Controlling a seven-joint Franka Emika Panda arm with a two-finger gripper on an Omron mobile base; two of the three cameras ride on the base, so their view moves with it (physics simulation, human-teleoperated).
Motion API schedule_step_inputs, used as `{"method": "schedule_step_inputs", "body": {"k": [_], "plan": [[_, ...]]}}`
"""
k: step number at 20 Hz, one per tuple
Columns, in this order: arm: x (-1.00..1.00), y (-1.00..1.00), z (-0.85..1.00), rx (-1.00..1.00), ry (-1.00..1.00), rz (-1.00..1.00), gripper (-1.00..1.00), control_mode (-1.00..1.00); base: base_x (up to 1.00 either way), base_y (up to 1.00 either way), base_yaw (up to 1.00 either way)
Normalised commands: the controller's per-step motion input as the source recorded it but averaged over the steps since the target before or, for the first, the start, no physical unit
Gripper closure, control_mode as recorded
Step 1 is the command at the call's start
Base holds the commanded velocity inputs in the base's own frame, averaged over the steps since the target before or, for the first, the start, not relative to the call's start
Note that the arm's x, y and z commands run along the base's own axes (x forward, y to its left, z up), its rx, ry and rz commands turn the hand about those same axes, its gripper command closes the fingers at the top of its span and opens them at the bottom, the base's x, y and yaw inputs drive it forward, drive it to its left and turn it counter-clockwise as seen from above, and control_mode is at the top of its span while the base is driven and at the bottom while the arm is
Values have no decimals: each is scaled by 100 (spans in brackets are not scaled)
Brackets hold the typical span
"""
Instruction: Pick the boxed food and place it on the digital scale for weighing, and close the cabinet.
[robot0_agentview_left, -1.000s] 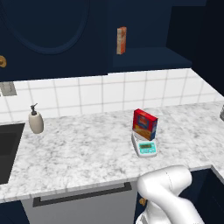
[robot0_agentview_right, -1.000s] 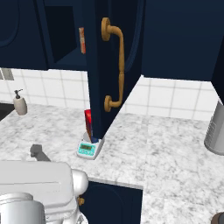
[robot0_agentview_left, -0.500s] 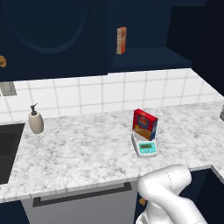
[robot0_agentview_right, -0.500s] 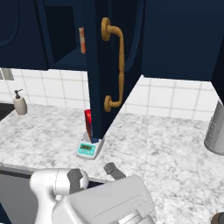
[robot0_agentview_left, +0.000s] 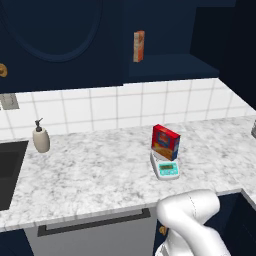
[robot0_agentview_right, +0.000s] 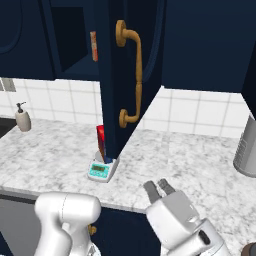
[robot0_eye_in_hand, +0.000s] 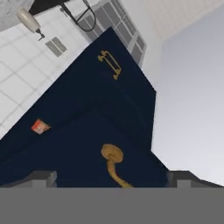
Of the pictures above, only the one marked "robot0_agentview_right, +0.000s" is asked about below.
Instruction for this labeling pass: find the grey dishwasher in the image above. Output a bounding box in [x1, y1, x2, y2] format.
[0, 195, 45, 256]

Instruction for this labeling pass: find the white teal digital scale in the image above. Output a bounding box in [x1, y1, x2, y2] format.
[87, 150, 121, 184]

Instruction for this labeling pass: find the navy closed cabinet door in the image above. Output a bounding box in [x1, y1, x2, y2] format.
[0, 0, 56, 81]

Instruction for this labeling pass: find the red boxed food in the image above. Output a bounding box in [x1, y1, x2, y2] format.
[95, 124, 113, 165]

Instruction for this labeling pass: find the grey cylindrical appliance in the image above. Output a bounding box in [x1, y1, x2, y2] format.
[232, 114, 256, 179]

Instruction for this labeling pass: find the navy wall cabinet body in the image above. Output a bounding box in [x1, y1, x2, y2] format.
[39, 0, 101, 82]

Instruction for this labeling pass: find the navy base cabinet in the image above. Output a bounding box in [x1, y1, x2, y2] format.
[87, 206, 163, 256]

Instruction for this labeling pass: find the navy open cabinet door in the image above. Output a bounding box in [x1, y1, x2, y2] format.
[94, 0, 167, 165]

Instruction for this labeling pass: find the grey wall outlet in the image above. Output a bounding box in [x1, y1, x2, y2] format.
[0, 77, 17, 93]

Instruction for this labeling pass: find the brass cabinet door handle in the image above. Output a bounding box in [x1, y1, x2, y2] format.
[115, 19, 144, 129]

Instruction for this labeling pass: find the brass base cabinet knob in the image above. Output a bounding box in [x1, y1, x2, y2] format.
[87, 224, 98, 236]

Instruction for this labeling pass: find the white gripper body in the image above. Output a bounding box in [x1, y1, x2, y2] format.
[145, 190, 202, 250]

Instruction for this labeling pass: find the brown round object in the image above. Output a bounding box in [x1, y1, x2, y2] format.
[241, 242, 256, 256]

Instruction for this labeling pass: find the orange box in cabinet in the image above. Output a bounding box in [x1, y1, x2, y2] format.
[89, 31, 100, 63]

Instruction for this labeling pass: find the beige soap dispenser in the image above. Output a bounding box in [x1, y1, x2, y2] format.
[14, 101, 32, 133]

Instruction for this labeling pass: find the dark sink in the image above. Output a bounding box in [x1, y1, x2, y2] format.
[0, 116, 18, 140]

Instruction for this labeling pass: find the navy wall cabinet run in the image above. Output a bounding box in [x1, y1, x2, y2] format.
[161, 0, 256, 120]

